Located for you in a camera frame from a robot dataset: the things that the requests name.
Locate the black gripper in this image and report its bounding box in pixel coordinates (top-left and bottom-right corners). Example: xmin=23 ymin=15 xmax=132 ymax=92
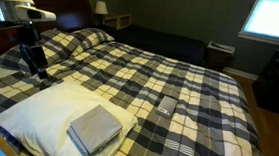
xmin=7 ymin=23 xmax=48 ymax=79

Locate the white pillow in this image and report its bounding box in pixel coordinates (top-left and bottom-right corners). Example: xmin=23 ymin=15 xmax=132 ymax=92
xmin=0 ymin=81 xmax=137 ymax=156

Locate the grey pillow case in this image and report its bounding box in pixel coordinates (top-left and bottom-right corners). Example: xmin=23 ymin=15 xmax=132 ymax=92
xmin=67 ymin=105 xmax=123 ymax=156

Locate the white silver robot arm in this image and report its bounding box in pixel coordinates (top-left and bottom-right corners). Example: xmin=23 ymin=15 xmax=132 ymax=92
xmin=0 ymin=0 xmax=56 ymax=79

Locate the plaid pillow near headboard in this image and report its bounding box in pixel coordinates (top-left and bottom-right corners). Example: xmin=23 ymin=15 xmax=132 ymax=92
xmin=0 ymin=30 xmax=80 ymax=73

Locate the dark wooden headboard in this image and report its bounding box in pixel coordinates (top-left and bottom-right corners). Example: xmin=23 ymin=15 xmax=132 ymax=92
xmin=0 ymin=0 xmax=96 ymax=82

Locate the white shade table lamp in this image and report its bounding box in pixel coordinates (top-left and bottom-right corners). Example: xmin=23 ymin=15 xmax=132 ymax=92
xmin=94 ymin=1 xmax=108 ymax=25

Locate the wooden crate shelf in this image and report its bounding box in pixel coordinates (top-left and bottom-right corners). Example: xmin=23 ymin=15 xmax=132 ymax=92
xmin=103 ymin=13 xmax=132 ymax=30

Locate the dark low bench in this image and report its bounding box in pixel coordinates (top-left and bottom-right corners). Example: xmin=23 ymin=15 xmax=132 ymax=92
xmin=115 ymin=25 xmax=205 ymax=66

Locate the small grey folded cloth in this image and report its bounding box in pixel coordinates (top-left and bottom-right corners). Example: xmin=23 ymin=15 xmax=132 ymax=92
xmin=156 ymin=96 xmax=178 ymax=118

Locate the plaid checkered comforter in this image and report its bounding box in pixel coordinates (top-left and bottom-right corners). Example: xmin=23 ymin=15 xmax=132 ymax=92
xmin=0 ymin=41 xmax=261 ymax=156

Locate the dark waste bin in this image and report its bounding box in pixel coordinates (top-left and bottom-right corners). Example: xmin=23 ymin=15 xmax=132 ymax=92
xmin=204 ymin=41 xmax=235 ymax=71

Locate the bright window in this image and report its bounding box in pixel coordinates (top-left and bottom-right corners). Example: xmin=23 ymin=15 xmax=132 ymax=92
xmin=238 ymin=0 xmax=279 ymax=45

